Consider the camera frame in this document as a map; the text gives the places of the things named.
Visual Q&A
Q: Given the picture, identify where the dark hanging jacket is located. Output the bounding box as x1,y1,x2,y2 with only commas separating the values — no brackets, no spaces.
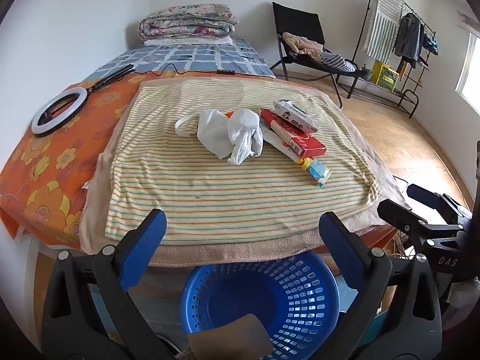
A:
394,13,425,69

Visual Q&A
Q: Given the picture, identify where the orange floral sheet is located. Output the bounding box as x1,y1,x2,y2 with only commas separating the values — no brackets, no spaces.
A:
0,73,151,249

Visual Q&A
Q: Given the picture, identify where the window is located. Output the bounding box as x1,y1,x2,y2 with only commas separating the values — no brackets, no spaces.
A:
455,32,480,116

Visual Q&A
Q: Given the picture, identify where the black cable with inline remote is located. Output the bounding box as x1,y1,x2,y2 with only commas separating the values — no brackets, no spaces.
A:
132,62,237,76

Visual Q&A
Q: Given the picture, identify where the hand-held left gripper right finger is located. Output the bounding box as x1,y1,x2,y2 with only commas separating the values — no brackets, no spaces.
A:
318,211,443,360

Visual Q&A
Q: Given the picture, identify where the black clothes rack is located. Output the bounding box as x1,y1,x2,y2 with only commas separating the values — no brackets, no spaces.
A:
335,0,438,119

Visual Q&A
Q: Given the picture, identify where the yellow crate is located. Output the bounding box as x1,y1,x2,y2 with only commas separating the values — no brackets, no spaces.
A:
371,60,400,92

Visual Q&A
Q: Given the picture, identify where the brown cardboard piece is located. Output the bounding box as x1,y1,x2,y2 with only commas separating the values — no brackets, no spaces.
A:
187,314,274,358

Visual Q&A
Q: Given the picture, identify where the white wristband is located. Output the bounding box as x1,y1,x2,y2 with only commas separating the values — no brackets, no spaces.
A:
175,114,205,140

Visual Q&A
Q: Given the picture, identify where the hanging striped towel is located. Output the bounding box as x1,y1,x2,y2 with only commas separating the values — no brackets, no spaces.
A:
362,0,404,63

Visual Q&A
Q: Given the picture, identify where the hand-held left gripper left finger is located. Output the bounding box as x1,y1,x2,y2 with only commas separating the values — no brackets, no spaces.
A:
40,208,168,360

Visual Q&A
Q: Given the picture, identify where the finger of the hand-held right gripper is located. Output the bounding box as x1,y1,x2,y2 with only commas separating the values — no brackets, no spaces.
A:
377,198,427,243
407,184,446,211

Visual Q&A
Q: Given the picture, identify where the ring light with black stand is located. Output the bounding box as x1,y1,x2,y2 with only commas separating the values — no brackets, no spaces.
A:
31,64,135,138

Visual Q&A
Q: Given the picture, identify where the folded floral quilt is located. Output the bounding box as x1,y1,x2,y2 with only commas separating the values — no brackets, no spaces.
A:
137,4,239,42

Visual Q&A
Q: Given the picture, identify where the white printed carton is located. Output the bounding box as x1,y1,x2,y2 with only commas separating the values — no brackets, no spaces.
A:
272,98,319,134

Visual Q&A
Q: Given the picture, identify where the black folding chair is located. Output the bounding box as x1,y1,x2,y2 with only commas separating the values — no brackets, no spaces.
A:
270,2,373,110

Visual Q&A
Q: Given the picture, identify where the blue plastic basket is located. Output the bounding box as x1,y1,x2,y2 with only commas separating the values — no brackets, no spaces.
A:
180,250,340,360

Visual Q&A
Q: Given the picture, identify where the blue plaid sheet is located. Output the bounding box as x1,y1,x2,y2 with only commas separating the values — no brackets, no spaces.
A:
80,39,277,83

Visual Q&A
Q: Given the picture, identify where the red box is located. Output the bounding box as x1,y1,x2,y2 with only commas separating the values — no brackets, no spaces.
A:
260,109,327,158

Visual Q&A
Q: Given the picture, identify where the person's right hand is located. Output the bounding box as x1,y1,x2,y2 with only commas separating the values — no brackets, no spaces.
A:
448,279,480,332

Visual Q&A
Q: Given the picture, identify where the beige towel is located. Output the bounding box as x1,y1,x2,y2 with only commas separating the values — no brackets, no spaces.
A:
80,77,413,268

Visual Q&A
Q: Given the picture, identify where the beige cloth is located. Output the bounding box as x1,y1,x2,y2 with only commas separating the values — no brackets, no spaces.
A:
282,32,325,61

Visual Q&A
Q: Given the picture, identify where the striped dark cloth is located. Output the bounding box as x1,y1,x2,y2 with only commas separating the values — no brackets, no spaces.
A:
319,53,358,73

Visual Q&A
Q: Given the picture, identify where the teal hanging garment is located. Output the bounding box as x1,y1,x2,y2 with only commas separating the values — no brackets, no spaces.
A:
424,32,440,55

